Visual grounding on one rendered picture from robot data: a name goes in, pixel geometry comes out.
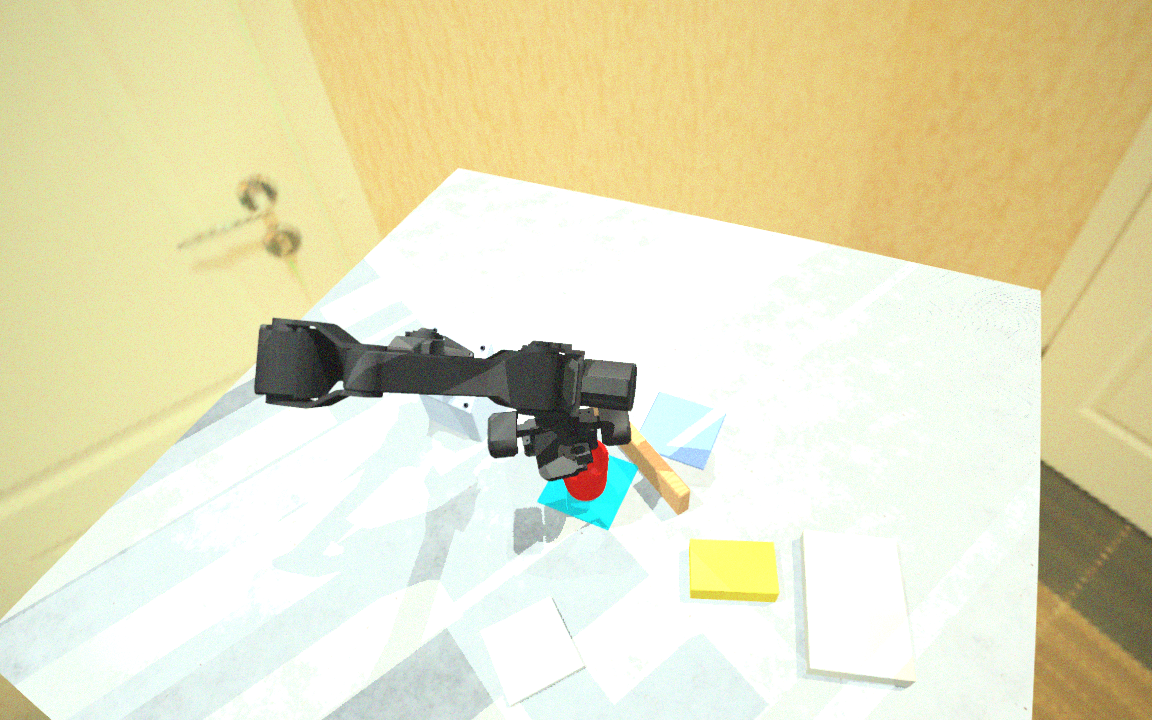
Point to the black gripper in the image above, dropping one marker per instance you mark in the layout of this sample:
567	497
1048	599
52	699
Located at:
503	430

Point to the yellow rectangular block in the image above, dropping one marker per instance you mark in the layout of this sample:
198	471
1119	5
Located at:
733	570

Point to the wooden plank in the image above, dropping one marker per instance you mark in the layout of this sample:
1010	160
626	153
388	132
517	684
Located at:
657	471

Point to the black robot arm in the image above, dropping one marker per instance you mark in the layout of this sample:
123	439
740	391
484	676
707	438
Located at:
296	364

